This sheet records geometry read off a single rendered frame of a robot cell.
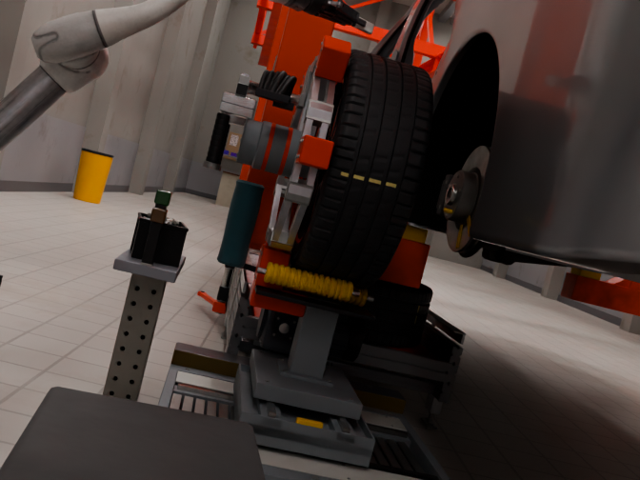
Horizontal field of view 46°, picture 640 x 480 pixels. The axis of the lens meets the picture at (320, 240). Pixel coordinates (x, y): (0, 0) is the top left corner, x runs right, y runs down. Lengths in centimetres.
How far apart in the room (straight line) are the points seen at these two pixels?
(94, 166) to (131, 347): 732
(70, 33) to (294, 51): 82
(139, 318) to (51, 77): 73
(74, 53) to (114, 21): 14
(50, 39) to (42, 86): 19
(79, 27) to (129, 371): 100
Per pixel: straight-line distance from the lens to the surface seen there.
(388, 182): 188
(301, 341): 218
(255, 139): 211
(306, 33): 261
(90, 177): 957
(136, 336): 232
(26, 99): 227
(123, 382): 235
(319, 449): 201
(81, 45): 210
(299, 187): 191
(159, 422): 123
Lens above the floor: 74
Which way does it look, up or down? 3 degrees down
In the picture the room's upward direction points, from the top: 14 degrees clockwise
